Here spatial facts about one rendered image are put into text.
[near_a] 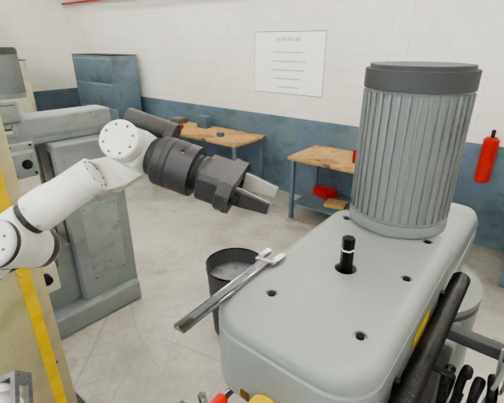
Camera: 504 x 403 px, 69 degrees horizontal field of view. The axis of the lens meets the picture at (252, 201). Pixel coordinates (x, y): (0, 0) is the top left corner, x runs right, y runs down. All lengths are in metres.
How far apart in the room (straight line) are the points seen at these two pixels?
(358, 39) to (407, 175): 4.48
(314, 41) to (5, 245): 5.02
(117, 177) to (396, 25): 4.52
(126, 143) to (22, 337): 1.94
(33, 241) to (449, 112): 0.74
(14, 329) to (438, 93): 2.23
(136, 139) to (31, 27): 9.43
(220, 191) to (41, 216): 0.31
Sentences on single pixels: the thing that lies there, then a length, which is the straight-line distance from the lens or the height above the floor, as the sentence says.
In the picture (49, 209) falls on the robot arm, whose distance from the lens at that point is 0.70.
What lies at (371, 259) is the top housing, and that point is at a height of 1.89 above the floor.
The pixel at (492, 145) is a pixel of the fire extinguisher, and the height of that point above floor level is 1.24.
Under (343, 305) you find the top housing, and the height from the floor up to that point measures 1.89.
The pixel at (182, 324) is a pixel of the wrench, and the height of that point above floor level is 1.90.
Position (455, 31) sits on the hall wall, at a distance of 4.83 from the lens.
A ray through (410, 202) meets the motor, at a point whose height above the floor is 1.97.
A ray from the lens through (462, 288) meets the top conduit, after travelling 0.85.
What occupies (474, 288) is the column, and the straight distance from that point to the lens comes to 1.33.
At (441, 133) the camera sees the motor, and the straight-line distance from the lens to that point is 0.74.
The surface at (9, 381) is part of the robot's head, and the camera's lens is 0.74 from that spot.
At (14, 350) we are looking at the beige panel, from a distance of 2.49.
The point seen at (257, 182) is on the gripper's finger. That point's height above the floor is 2.02.
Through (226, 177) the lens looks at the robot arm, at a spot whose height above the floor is 2.05.
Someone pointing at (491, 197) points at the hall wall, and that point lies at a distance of 4.99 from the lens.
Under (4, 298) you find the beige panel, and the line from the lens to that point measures 2.31.
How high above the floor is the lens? 2.25
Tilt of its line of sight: 24 degrees down
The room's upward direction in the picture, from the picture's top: straight up
